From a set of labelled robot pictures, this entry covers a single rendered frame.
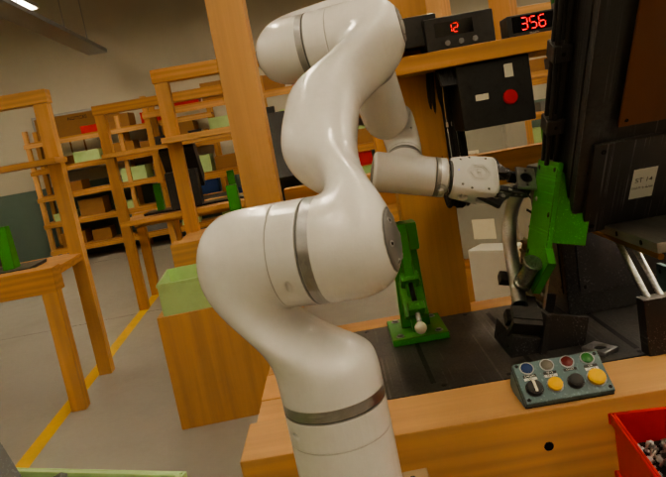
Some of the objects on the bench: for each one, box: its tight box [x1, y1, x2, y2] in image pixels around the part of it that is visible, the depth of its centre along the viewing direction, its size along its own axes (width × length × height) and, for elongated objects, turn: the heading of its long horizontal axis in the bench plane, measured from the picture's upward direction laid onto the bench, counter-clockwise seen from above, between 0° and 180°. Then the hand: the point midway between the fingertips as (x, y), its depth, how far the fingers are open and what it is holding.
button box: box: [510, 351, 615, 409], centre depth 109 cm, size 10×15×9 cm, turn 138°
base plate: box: [354, 304, 646, 400], centre depth 138 cm, size 42×110×2 cm, turn 138°
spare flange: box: [582, 341, 618, 357], centre depth 123 cm, size 6×4×1 cm
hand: (518, 184), depth 134 cm, fingers closed on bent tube, 3 cm apart
